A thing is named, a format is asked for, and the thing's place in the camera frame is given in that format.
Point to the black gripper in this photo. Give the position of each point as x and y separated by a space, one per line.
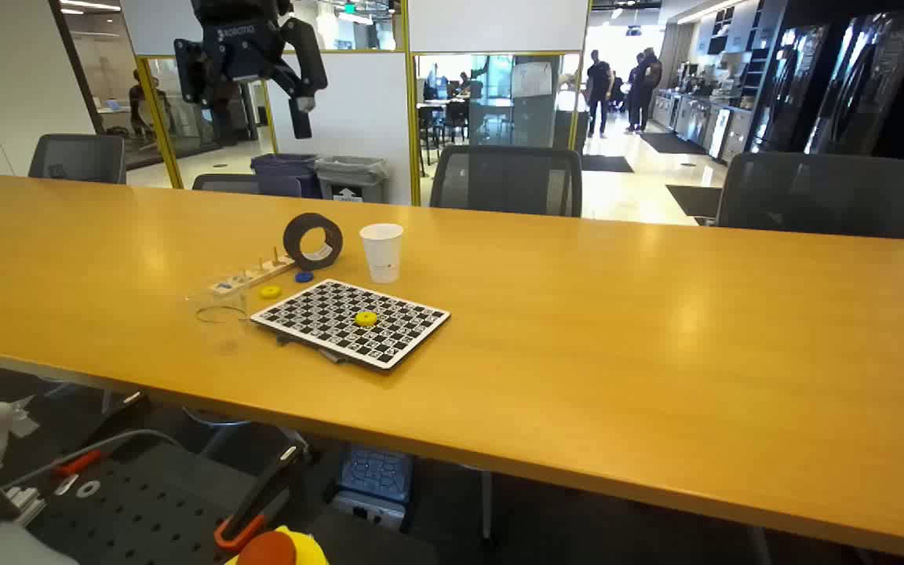
243 41

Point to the round blue block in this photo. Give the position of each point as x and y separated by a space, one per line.
303 275

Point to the round yellow block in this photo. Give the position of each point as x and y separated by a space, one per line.
365 317
270 291

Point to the white paper cup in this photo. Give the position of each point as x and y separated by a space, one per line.
380 254

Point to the clear plastic cup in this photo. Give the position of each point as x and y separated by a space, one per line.
223 314

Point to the purple waste bin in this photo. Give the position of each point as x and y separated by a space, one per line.
284 176

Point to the grey waste bin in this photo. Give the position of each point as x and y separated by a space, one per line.
357 179

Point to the yellow framed glass partition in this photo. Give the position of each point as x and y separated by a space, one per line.
408 103

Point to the black tape roll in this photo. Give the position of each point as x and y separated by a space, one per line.
292 243

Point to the wooden number puzzle strip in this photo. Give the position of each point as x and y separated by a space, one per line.
249 276

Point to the checkered marker calibration board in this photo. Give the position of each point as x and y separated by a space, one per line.
336 314

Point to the person in dark clothes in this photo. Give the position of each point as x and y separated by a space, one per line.
596 89
643 89

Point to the blue patterned box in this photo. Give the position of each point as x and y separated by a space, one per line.
377 478

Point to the black orange bar clamp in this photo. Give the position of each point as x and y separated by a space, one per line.
258 503

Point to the yellow red emergency stop button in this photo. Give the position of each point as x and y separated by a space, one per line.
284 549

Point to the black glass door refrigerator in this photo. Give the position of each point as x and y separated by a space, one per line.
871 79
785 82

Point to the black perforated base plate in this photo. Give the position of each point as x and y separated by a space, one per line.
147 513

